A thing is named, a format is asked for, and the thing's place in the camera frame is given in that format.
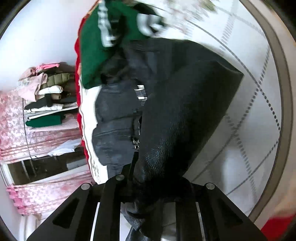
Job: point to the pink floral curtain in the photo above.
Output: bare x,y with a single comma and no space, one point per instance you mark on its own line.
40,182

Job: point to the red floral blanket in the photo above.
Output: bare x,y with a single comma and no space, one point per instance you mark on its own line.
79,91

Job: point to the pile of folded clothes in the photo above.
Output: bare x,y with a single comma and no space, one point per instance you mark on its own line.
47,87

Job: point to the black leather jacket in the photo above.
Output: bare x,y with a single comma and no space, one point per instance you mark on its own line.
162,98

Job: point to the white floral quilted mat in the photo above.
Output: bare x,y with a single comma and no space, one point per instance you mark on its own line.
242,156

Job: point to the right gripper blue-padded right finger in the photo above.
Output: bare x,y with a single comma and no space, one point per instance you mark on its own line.
204,212

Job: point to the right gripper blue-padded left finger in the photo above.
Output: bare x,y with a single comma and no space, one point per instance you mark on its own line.
90,212

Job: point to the folded green striped garment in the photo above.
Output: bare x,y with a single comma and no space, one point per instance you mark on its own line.
110,25

